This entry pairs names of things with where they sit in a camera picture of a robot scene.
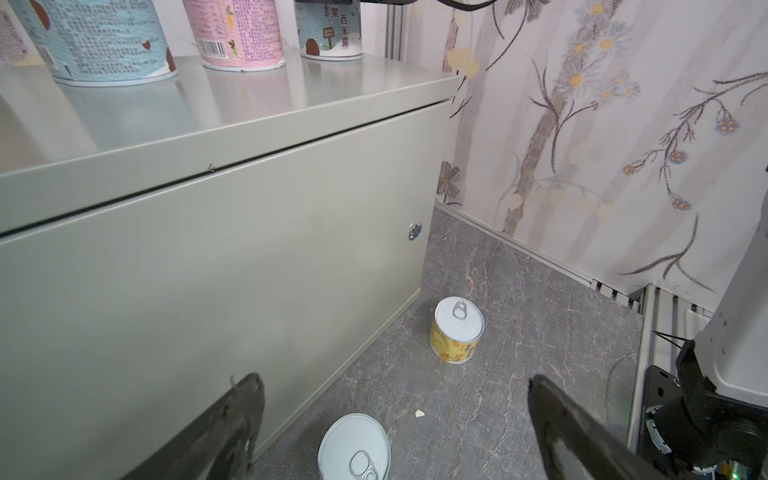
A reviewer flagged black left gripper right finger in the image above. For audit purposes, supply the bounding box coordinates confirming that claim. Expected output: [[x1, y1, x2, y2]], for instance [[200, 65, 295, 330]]
[[527, 374, 663, 479]]

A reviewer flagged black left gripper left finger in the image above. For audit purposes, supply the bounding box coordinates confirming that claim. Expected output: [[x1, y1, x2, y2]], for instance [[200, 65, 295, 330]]
[[124, 373, 266, 479]]

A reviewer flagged white lid green can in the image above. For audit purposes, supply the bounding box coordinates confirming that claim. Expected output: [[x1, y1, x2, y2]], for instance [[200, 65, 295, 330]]
[[317, 413, 392, 480]]

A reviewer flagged white lid pink-red can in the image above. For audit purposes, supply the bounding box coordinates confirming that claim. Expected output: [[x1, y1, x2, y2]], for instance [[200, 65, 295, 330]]
[[183, 0, 285, 72]]

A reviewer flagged white lid light-blue can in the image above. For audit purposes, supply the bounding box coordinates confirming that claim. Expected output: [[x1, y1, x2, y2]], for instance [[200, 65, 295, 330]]
[[9, 0, 177, 87]]

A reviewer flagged white lid teal can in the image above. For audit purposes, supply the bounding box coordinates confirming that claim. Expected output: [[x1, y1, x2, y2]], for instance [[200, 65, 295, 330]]
[[294, 0, 363, 61]]

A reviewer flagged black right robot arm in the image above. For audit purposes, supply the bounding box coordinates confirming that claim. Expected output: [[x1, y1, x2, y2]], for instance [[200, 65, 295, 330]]
[[644, 217, 767, 479]]

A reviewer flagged white lid yellow can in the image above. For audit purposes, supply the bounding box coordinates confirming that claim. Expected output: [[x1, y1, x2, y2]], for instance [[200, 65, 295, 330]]
[[429, 296, 485, 364]]

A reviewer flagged grey metal cabinet box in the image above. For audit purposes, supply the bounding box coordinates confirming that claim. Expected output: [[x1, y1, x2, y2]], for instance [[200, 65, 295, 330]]
[[1, 53, 459, 479]]

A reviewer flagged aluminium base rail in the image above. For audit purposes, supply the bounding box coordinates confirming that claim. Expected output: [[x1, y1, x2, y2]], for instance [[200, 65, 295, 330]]
[[591, 280, 713, 452]]

